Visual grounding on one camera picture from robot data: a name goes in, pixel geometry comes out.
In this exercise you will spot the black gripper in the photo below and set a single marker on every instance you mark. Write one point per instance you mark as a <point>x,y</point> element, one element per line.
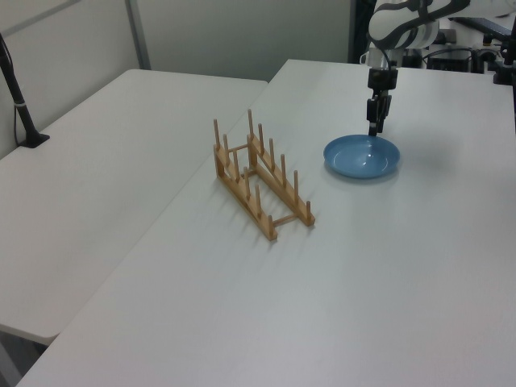
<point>382,80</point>

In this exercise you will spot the blue round plate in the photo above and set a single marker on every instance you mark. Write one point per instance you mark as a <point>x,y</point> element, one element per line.
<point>363,157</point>

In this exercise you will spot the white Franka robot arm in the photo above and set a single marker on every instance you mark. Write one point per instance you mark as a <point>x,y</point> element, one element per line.
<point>387,24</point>

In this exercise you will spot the wooden plate rack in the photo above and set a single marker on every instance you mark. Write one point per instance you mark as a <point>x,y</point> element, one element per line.
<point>282,189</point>

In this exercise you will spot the black electronics box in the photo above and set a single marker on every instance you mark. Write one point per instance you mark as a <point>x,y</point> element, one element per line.
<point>448,60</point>

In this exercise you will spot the black table clamp mount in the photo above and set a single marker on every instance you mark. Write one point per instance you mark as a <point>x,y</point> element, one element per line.
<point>506,64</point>

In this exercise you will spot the black slanted rail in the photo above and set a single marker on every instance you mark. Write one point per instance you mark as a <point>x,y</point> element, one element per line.
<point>493,27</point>

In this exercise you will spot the black camera stand pole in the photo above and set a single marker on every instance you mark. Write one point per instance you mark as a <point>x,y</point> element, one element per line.
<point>16,92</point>

